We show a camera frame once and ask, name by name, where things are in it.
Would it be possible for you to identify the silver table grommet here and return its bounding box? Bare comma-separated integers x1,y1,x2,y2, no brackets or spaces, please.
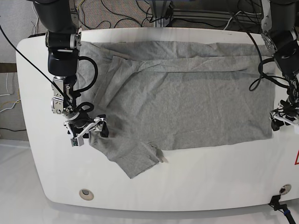
79,189,94,201
279,184,292,195

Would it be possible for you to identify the black clamp with cable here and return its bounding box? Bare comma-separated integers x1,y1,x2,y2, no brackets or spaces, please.
268,195,296,224

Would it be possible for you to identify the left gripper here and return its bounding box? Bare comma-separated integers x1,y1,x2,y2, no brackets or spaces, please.
270,102,299,133

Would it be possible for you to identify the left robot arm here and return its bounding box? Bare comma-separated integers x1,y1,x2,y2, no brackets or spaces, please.
259,0,299,133

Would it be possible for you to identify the red warning triangle sticker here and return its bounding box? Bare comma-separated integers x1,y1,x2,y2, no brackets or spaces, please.
294,151,299,165

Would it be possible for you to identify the aluminium frame stand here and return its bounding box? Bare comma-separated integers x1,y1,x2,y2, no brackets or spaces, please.
148,0,173,28

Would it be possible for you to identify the grey t-shirt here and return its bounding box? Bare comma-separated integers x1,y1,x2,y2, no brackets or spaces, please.
80,41,275,178

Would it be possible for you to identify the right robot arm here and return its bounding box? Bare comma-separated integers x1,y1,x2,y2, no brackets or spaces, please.
32,0,109,147

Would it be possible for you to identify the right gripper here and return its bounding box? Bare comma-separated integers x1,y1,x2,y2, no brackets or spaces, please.
64,114,109,147

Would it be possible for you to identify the silver table grommet left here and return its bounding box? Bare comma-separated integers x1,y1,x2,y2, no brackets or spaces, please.
79,189,94,201

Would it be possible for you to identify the silver table grommet right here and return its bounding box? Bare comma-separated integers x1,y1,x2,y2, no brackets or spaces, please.
279,184,292,195

